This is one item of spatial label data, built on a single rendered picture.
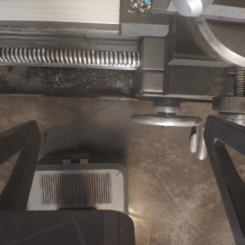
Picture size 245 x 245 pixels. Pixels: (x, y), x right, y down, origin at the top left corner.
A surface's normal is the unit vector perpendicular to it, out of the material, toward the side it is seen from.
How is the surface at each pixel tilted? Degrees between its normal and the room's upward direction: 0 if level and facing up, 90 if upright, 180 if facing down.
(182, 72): 0
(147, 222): 0
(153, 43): 0
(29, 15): 36
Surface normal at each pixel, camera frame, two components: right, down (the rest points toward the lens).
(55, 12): -0.01, 0.65
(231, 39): 0.02, 0.08
